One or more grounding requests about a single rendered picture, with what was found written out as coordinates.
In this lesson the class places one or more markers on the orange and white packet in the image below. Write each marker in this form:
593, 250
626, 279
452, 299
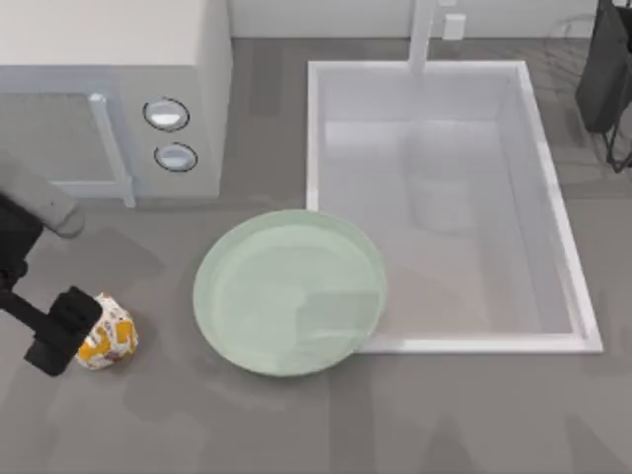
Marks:
116, 331

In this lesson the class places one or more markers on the microwave oven glass door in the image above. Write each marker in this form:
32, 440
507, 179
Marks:
44, 138

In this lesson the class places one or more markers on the small microwave knob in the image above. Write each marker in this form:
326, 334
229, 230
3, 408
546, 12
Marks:
175, 157

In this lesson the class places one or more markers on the pale green plate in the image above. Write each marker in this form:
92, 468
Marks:
276, 296

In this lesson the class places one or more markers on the large microwave knob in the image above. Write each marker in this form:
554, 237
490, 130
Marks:
166, 114

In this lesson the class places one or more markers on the pale microwave oven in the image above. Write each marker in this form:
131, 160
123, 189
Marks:
207, 44

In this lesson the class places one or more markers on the white sink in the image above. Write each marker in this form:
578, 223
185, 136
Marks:
444, 197

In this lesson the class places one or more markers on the tall white tap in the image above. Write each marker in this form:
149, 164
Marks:
421, 34

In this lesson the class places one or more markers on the small white tap lever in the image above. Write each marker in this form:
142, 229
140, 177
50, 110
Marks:
454, 27

